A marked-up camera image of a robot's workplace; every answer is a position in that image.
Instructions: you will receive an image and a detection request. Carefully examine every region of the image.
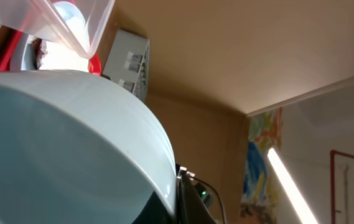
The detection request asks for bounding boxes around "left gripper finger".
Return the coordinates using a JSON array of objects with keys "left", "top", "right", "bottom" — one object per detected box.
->
[{"left": 178, "top": 174, "right": 216, "bottom": 224}]

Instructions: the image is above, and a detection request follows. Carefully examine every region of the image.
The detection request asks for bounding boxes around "light blue bowl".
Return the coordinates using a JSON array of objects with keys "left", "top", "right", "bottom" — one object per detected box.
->
[{"left": 0, "top": 70, "right": 177, "bottom": 223}]

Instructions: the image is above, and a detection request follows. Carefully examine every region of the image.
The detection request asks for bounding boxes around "white paper napkin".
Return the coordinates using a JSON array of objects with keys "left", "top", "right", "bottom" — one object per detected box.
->
[{"left": 36, "top": 1, "right": 90, "bottom": 72}]

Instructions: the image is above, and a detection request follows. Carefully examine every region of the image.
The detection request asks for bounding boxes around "grey dishwasher rack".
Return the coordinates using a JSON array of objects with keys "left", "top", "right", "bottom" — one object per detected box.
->
[{"left": 102, "top": 30, "right": 150, "bottom": 101}]

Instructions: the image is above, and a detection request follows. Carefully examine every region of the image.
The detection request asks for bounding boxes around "ceiling light strip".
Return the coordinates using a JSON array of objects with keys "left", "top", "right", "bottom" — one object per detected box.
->
[{"left": 267, "top": 147, "right": 318, "bottom": 224}]

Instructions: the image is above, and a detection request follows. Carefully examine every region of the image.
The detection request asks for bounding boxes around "clear plastic bin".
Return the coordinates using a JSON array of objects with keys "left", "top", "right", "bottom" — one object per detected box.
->
[{"left": 0, "top": 0, "right": 115, "bottom": 58}]

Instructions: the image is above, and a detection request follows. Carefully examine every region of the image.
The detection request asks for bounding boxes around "light blue plate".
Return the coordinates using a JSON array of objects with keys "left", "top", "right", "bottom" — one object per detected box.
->
[{"left": 9, "top": 33, "right": 37, "bottom": 72}]

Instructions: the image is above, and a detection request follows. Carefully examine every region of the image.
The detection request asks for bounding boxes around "red serving tray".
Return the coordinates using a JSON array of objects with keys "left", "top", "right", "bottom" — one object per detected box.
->
[{"left": 0, "top": 30, "right": 101, "bottom": 76}]

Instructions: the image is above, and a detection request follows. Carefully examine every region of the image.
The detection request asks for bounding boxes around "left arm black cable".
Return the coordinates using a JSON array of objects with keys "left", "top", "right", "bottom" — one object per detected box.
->
[{"left": 192, "top": 175, "right": 227, "bottom": 224}]

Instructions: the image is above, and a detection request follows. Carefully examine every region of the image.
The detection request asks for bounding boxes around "colourful wall painting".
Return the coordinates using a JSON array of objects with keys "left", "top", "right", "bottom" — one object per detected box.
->
[{"left": 240, "top": 108, "right": 283, "bottom": 223}]

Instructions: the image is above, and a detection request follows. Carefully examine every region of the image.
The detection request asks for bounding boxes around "red wall pipe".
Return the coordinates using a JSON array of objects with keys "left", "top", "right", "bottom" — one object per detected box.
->
[{"left": 329, "top": 149, "right": 354, "bottom": 224}]

